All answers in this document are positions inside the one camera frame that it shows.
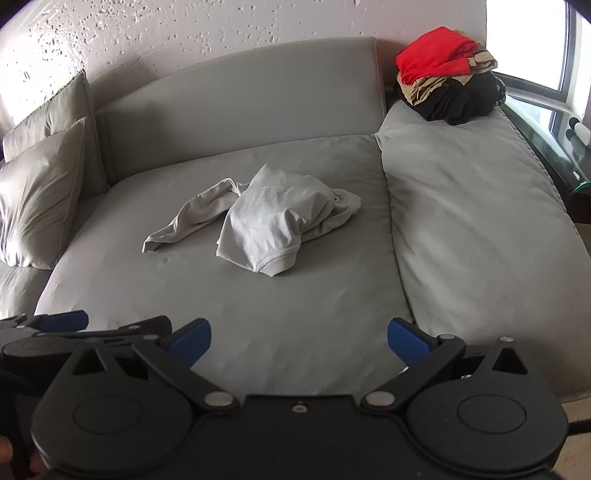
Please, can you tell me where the large grey sofa cushion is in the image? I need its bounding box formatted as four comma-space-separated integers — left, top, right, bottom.
375, 99, 591, 400

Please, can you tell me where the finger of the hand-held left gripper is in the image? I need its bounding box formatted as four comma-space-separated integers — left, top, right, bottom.
0, 310, 89, 340
69, 316, 172, 352

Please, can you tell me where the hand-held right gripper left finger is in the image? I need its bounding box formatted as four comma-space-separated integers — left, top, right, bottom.
60, 318, 242, 414

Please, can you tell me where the white t-shirt with brown script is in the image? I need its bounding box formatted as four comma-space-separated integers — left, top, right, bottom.
141, 164, 362, 277

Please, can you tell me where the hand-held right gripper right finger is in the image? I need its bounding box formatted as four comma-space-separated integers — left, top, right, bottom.
360, 318, 532, 412

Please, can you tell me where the olive grey pillow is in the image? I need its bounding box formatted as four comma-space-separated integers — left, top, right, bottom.
3, 69, 112, 199
0, 116, 88, 271

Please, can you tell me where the red garment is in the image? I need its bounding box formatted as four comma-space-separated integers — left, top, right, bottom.
395, 26, 478, 86

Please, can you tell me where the glass side table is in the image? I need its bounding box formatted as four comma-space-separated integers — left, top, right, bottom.
501, 99, 591, 199

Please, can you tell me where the window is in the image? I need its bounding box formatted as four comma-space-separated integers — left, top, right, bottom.
496, 9, 591, 114

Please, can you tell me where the grey sofa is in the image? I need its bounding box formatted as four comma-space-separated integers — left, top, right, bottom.
0, 37, 591, 402

